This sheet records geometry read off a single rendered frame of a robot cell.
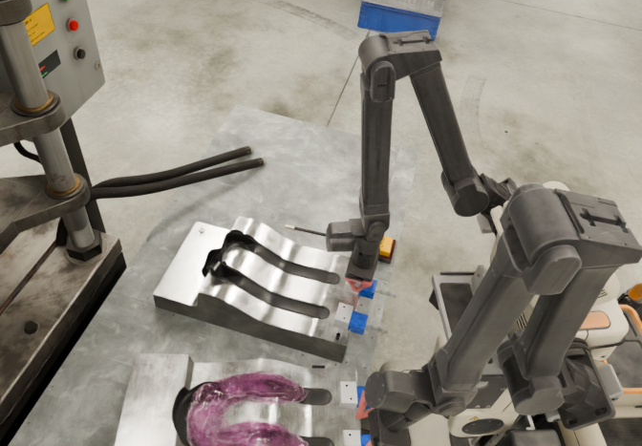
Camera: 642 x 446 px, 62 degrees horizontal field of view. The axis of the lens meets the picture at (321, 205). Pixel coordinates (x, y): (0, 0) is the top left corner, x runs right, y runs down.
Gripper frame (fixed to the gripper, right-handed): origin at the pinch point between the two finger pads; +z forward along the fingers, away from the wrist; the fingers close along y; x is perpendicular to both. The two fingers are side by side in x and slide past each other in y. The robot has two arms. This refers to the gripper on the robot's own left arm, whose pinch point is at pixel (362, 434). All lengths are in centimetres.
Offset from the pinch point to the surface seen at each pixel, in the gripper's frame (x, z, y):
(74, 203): -59, 26, -57
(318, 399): 1.0, 15.8, -13.2
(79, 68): -69, 13, -91
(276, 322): -8.8, 16.9, -31.1
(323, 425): 1.3, 15.1, -7.2
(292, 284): -4.9, 14.9, -42.2
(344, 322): 4.1, 6.9, -28.9
